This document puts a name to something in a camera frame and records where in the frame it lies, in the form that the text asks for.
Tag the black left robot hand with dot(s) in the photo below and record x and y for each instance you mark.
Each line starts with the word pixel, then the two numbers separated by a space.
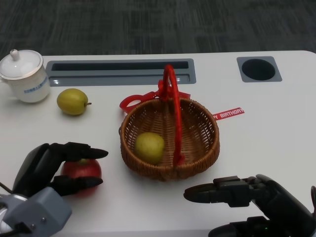
pixel 37 168

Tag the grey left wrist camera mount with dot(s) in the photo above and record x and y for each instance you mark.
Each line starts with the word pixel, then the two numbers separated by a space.
pixel 42 212

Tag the grey table cup holder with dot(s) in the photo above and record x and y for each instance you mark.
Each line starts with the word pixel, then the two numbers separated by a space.
pixel 259 68

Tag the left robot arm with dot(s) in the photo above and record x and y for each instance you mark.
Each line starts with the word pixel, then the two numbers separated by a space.
pixel 5 217

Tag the white mug lid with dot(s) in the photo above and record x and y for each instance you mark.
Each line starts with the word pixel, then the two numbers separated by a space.
pixel 21 64

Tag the yellow-green pear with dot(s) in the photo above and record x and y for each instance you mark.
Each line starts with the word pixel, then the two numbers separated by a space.
pixel 149 147
pixel 71 102

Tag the red birthday ribbon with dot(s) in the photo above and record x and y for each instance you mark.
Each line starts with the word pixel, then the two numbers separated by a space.
pixel 229 114

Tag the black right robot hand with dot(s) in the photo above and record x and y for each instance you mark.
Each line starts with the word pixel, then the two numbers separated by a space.
pixel 279 202

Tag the red apple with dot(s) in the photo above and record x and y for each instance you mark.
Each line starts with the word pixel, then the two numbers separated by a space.
pixel 82 170

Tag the grey table tray slot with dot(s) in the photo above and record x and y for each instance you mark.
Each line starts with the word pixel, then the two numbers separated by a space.
pixel 118 77

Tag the white ceramic mug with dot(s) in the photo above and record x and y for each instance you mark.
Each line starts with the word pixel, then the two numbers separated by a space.
pixel 32 89

